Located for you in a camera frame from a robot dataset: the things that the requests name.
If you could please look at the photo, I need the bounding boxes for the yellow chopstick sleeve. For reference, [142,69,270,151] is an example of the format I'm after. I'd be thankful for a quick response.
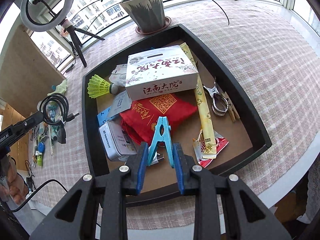
[179,42,218,160]

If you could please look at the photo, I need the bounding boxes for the silver metal clamp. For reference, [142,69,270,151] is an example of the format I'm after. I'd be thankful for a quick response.
[203,80,229,116]

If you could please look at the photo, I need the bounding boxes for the white metal tin box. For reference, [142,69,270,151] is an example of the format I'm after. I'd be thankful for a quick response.
[99,120,137,161]

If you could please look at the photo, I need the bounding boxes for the black tripod stand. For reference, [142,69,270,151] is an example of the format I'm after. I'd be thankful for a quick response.
[32,0,105,68]

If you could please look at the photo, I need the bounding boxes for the green sponge cloth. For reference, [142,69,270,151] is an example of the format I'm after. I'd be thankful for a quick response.
[47,79,67,96]

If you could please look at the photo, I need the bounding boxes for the pink pot saucer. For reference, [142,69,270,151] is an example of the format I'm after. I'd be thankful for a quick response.
[135,16,171,35]

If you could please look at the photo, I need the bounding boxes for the white floral carton box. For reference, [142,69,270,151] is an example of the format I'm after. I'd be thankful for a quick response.
[125,45,199,101]

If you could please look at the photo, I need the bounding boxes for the yellow green shuttlecock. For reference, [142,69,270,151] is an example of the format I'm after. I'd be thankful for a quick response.
[87,74,119,99]

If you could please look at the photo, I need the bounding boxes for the grey hotel sachet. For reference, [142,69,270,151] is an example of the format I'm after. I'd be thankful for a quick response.
[107,90,132,118]

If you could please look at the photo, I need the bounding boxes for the wooden clothespin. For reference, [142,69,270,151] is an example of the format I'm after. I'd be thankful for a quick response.
[223,92,240,122]

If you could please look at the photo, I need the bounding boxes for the red fabric pouch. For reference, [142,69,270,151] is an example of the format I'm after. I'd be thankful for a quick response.
[120,94,197,144]

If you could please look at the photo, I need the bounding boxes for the black tray with cork base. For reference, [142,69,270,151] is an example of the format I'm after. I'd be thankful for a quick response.
[81,23,273,208]

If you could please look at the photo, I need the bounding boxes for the wooden board panel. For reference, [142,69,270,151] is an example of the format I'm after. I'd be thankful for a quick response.
[1,25,65,117]

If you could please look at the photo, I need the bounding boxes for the black cable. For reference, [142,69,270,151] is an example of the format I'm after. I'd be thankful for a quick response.
[38,93,81,144]

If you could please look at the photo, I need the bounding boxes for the white shower cap packet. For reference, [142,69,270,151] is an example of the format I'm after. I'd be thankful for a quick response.
[109,64,127,87]

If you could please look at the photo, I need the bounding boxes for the light blue plastic clip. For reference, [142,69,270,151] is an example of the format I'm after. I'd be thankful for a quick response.
[148,116,175,168]

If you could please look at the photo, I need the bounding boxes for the white ring light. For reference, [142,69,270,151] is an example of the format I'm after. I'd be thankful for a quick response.
[20,0,74,32]

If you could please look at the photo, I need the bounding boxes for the person's hand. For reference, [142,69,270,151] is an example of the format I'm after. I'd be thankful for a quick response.
[7,157,29,205]

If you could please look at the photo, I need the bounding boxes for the red white snack packet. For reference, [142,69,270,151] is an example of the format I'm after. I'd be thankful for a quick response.
[193,130,229,168]

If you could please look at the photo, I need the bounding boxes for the pink plaid tablecloth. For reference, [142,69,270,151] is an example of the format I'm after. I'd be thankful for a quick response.
[32,0,319,230]

